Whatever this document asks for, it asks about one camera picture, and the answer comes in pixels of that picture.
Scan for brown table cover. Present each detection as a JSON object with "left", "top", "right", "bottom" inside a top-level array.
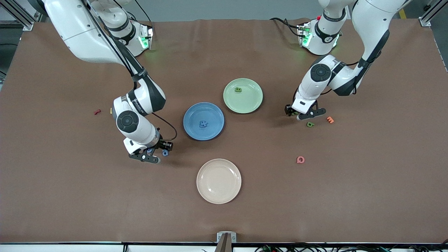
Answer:
[{"left": 0, "top": 18, "right": 448, "bottom": 244}]

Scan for aluminium frame post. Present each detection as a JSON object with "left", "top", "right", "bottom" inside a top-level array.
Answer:
[
  {"left": 0, "top": 0, "right": 35, "bottom": 31},
  {"left": 418, "top": 0, "right": 448, "bottom": 27}
]

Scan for beige plate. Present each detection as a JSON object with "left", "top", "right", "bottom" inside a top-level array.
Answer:
[{"left": 196, "top": 159, "right": 242, "bottom": 204}]

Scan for blue plate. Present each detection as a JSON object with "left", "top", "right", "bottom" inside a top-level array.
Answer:
[{"left": 183, "top": 102, "right": 225, "bottom": 141}]

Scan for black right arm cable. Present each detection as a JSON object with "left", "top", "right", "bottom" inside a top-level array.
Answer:
[{"left": 82, "top": 0, "right": 178, "bottom": 142}]

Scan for white table edge rail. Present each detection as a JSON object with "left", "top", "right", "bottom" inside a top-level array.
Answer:
[{"left": 0, "top": 243, "right": 448, "bottom": 252}]

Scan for green plate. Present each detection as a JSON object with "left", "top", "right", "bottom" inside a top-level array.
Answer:
[{"left": 223, "top": 78, "right": 264, "bottom": 114}]

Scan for black cable bundle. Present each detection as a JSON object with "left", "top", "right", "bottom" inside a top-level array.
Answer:
[{"left": 254, "top": 241, "right": 448, "bottom": 252}]

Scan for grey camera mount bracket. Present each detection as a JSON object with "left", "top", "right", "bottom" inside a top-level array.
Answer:
[{"left": 217, "top": 232, "right": 237, "bottom": 252}]

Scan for thin black base cable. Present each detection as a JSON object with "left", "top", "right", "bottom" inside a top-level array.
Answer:
[{"left": 135, "top": 0, "right": 153, "bottom": 23}]

